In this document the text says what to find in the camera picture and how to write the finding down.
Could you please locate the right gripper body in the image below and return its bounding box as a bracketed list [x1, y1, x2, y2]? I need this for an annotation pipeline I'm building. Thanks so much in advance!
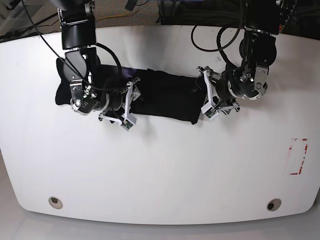
[98, 82, 143, 123]

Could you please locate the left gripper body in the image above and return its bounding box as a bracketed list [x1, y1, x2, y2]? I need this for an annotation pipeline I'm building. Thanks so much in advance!
[204, 72, 242, 116]

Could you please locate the black T-shirt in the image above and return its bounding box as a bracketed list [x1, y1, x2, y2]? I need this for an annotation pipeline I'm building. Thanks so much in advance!
[55, 58, 207, 125]

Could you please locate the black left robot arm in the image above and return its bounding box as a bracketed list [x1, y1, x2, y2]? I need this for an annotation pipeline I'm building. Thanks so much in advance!
[197, 0, 282, 120]

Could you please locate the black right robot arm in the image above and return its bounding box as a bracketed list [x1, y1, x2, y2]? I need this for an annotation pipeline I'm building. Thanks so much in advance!
[52, 0, 141, 129]

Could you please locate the red tape rectangle marking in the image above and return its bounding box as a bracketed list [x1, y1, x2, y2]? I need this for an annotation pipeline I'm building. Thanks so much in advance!
[287, 138, 309, 176]

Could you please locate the black rod on floor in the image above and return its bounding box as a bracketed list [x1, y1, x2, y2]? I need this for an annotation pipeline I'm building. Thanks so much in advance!
[0, 13, 58, 41]

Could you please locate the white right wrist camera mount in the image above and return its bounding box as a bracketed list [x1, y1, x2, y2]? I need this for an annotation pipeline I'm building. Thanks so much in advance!
[97, 77, 141, 132]

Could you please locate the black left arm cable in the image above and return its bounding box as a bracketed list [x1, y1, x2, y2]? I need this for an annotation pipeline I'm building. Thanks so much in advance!
[191, 0, 248, 66]

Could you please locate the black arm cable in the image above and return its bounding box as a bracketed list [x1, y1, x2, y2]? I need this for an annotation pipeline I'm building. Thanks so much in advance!
[191, 0, 248, 66]
[96, 42, 123, 86]

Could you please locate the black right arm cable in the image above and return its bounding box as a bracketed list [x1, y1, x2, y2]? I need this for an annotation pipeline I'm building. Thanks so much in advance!
[96, 42, 123, 86]

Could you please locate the yellow cable on floor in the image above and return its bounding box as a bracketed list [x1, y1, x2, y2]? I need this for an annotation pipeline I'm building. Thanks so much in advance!
[96, 11, 132, 23]

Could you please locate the right table cable grommet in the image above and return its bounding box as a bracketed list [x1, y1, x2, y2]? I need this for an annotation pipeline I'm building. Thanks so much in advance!
[266, 198, 282, 212]

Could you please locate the table cable grommet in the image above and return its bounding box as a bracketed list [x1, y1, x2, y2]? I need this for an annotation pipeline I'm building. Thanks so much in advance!
[266, 198, 282, 212]
[48, 196, 63, 210]

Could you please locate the left table cable grommet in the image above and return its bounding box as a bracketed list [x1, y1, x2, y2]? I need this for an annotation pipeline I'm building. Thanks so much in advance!
[48, 196, 63, 210]

